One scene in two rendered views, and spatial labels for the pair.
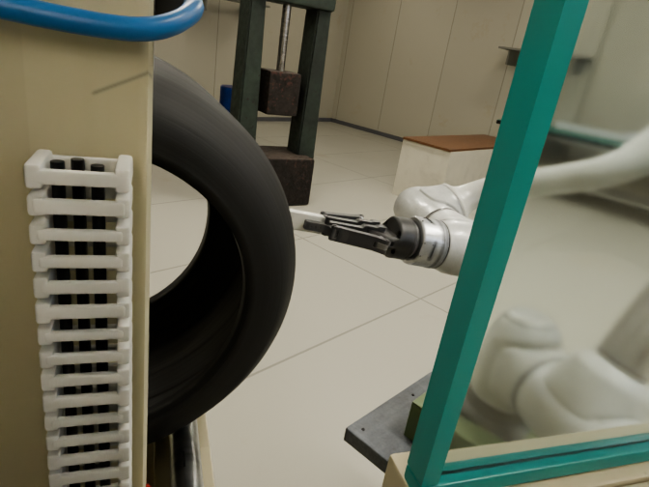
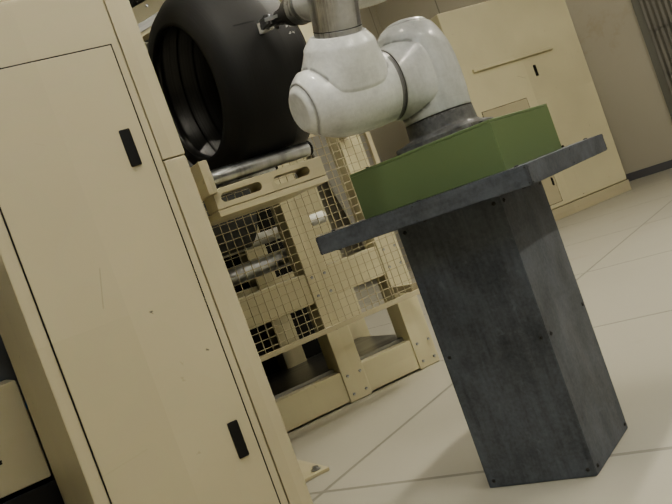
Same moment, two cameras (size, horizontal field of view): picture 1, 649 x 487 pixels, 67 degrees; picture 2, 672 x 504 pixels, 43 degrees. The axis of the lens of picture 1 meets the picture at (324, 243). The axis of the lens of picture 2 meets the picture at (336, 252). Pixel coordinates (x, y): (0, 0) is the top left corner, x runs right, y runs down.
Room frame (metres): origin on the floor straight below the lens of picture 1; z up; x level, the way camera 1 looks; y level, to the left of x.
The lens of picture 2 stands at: (0.48, -2.32, 0.67)
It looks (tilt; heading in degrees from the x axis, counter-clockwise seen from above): 2 degrees down; 84
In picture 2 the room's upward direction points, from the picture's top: 20 degrees counter-clockwise
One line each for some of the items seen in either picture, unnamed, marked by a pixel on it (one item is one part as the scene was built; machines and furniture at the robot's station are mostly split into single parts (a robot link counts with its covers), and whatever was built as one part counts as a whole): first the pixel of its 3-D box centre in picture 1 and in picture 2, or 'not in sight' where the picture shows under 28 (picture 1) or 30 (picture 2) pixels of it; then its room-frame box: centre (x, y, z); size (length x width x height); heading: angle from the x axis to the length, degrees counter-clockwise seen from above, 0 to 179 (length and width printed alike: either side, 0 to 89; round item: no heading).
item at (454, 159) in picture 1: (463, 167); not in sight; (6.30, -1.60, 0.35); 1.99 x 0.64 x 0.69; 139
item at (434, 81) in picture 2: not in sight; (417, 69); (0.98, -0.48, 0.92); 0.18 x 0.16 x 0.22; 20
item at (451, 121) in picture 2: not in sight; (446, 127); (1.00, -0.46, 0.78); 0.22 x 0.18 x 0.06; 54
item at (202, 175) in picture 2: not in sight; (188, 190); (0.40, 0.24, 0.90); 0.40 x 0.03 x 0.10; 111
